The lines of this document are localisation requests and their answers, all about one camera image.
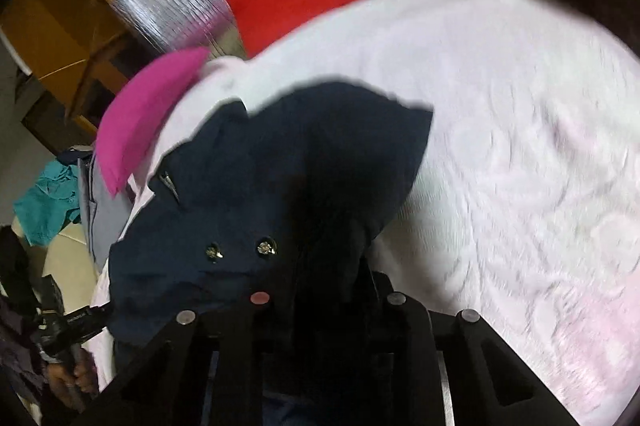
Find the beige sofa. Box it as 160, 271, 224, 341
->
11, 218, 98, 313

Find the white pink bed blanket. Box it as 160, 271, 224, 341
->
92, 0, 640, 426

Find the grey garment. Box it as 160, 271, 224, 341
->
77, 155, 134, 273

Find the magenta pillow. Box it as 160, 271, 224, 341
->
94, 46, 209, 196

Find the navy blue jacket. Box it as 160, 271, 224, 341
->
108, 81, 433, 347

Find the wooden shelf unit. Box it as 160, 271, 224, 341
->
1, 0, 151, 154

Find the person's left hand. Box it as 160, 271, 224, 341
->
46, 346, 99, 412

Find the teal garment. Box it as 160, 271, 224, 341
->
13, 160, 80, 247

